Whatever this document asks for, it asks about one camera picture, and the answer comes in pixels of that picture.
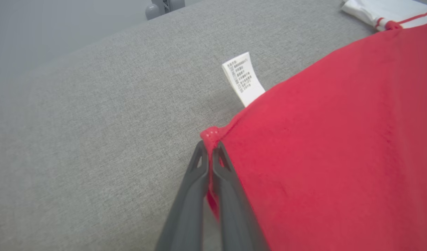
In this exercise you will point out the grey fabric sofa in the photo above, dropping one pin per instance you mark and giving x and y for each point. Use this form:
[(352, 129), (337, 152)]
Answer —
[(95, 139)]

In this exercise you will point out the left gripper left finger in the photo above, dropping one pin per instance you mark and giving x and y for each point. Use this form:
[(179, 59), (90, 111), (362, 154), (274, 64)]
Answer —
[(185, 223)]

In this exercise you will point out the red basketball jersey white trim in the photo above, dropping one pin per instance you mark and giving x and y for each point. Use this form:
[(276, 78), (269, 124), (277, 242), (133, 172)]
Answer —
[(339, 139)]

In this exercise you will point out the grey metal truss post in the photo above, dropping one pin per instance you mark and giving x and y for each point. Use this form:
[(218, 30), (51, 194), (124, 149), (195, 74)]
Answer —
[(154, 10)]

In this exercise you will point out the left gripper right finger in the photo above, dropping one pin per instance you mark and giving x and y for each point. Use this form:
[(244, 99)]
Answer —
[(234, 226)]

